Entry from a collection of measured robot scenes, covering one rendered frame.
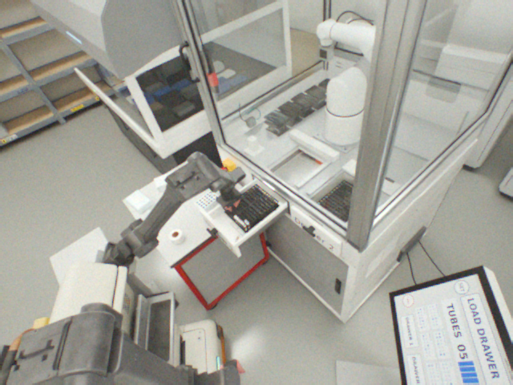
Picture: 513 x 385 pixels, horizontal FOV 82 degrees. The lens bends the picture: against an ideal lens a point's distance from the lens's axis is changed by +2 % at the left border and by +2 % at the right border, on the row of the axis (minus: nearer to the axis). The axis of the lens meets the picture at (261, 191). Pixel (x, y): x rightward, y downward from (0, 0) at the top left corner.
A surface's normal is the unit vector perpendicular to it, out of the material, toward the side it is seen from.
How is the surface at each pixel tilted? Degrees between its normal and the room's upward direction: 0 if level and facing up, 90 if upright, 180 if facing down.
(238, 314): 0
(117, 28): 90
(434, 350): 50
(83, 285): 42
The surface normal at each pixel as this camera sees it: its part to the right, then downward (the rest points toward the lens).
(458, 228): -0.14, -0.66
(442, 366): -0.84, -0.44
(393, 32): -0.75, 0.56
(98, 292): 0.55, -0.64
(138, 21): 0.65, 0.51
